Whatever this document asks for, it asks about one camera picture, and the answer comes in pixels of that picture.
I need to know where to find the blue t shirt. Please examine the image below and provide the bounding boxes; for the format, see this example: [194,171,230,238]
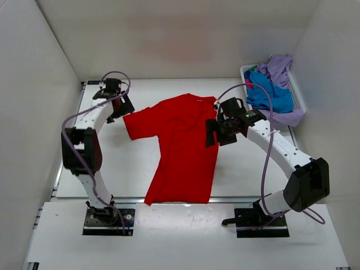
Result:
[244,70,294,114]

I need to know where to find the pink garment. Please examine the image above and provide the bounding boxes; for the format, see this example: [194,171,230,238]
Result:
[245,79,254,89]

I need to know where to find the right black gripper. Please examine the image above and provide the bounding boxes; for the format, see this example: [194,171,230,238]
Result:
[205,118,236,149]

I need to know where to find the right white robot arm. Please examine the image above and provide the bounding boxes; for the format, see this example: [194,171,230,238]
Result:
[205,98,330,225]

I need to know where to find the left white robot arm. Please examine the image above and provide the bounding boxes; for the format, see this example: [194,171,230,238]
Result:
[61,78,134,224]

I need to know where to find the red t shirt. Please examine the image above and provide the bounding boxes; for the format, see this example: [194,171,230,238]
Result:
[123,93,219,205]

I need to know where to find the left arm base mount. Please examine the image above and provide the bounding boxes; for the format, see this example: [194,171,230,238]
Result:
[82,201,136,237]

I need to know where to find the lavender t shirt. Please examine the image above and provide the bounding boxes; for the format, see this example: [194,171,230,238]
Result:
[253,55,304,127]

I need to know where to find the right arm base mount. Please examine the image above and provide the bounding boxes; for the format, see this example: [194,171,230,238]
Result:
[221,200,290,239]

